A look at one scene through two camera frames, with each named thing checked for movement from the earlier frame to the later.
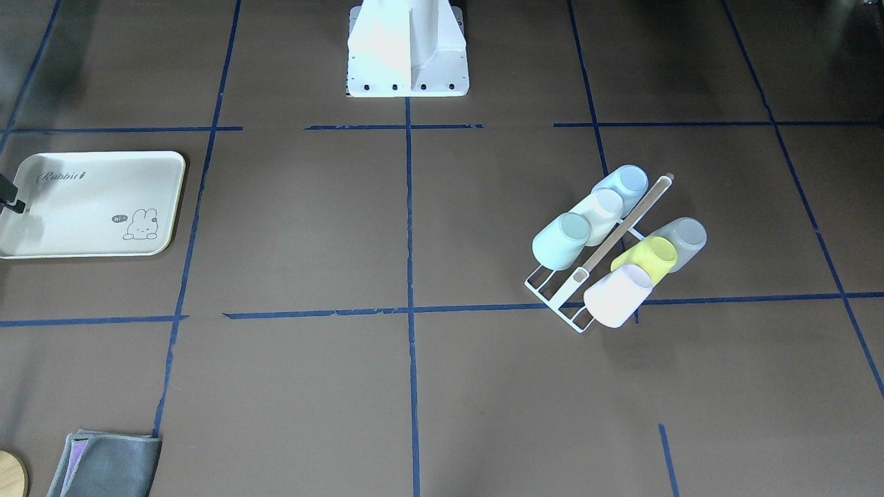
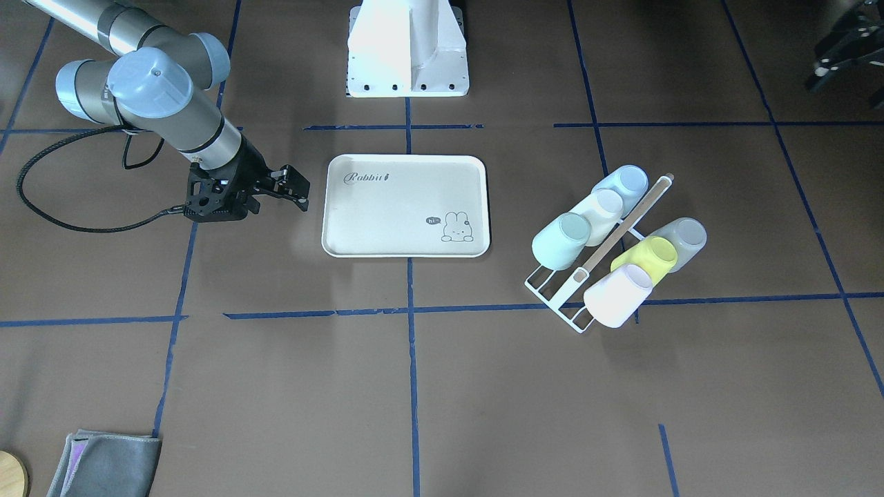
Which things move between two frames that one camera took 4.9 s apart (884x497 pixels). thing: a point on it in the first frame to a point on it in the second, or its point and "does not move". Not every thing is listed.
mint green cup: [558, 242] does not move
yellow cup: [657, 255] does not move
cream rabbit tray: [89, 203] to [410, 206]
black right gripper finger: [8, 192] to [249, 173]
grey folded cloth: [95, 464] does not move
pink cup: [614, 299] does not move
